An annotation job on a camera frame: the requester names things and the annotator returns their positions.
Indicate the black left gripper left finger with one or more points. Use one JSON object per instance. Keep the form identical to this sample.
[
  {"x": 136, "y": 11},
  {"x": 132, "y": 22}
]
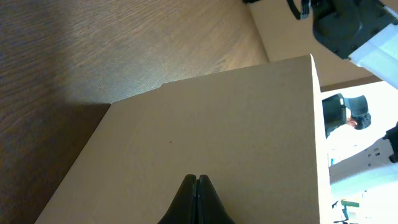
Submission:
[{"x": 182, "y": 210}]

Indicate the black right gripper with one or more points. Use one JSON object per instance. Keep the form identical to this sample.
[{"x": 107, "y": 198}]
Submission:
[{"x": 342, "y": 26}]

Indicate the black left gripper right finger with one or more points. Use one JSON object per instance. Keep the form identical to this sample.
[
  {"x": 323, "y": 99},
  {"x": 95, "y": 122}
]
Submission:
[{"x": 210, "y": 209}]

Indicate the brown cardboard box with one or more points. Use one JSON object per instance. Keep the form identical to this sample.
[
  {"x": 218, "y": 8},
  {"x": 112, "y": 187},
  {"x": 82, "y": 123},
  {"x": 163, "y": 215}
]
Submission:
[{"x": 256, "y": 132}]

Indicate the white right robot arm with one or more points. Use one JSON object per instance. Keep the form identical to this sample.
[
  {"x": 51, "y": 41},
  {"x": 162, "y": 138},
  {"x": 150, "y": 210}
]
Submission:
[{"x": 378, "y": 55}]

